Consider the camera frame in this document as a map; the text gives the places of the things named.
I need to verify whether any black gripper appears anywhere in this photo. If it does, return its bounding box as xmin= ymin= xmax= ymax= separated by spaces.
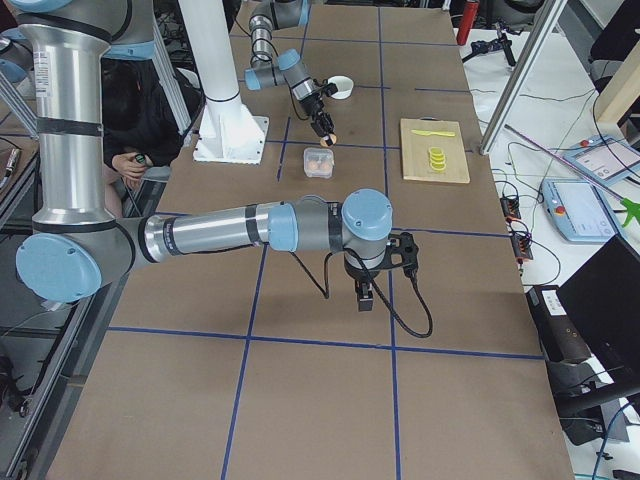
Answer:
xmin=299 ymin=93 xmax=334 ymax=138
xmin=344 ymin=249 xmax=389 ymax=312

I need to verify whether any clear plastic egg box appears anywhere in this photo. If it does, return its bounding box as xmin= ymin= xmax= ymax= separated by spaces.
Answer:
xmin=303 ymin=147 xmax=334 ymax=179

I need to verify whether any white bowl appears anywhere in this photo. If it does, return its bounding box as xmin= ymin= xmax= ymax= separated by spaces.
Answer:
xmin=328 ymin=75 xmax=354 ymax=100

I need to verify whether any wooden cutting board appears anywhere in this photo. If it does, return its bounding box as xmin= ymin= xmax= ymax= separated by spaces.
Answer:
xmin=400 ymin=118 xmax=470 ymax=184

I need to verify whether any yellow plastic knife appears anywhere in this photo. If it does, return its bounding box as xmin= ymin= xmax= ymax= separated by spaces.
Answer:
xmin=411 ymin=129 xmax=456 ymax=137

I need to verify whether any black tripod clamp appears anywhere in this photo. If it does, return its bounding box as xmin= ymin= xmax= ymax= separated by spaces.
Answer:
xmin=462 ymin=21 xmax=523 ymax=67

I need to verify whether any person in black shirt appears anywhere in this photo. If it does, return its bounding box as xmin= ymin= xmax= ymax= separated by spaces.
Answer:
xmin=101 ymin=59 xmax=183 ymax=189

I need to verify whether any red cylinder bottle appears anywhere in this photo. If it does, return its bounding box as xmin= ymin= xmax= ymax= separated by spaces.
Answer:
xmin=456 ymin=0 xmax=479 ymax=46

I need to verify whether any black monitor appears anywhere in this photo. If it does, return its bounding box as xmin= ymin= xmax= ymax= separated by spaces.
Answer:
xmin=558 ymin=235 xmax=639 ymax=376

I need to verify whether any teach pendant near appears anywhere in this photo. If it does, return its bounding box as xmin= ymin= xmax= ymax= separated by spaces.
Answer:
xmin=541 ymin=178 xmax=619 ymax=244

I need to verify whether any teach pendant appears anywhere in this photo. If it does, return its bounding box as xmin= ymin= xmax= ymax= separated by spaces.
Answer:
xmin=541 ymin=178 xmax=619 ymax=244
xmin=563 ymin=135 xmax=639 ymax=186

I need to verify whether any teach pendant far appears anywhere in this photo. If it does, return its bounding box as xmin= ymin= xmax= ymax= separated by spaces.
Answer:
xmin=563 ymin=135 xmax=639 ymax=186

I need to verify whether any reacher grabber stick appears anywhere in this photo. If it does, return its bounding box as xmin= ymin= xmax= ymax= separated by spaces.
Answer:
xmin=504 ymin=124 xmax=640 ymax=227

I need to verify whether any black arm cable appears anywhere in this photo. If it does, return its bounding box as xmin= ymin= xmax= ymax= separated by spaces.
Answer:
xmin=292 ymin=247 xmax=434 ymax=337

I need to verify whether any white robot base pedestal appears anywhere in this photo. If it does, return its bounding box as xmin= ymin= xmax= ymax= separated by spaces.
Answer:
xmin=179 ymin=0 xmax=268 ymax=165

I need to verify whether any aluminium frame post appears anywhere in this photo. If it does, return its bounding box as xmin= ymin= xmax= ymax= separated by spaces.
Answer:
xmin=479 ymin=0 xmax=567 ymax=155

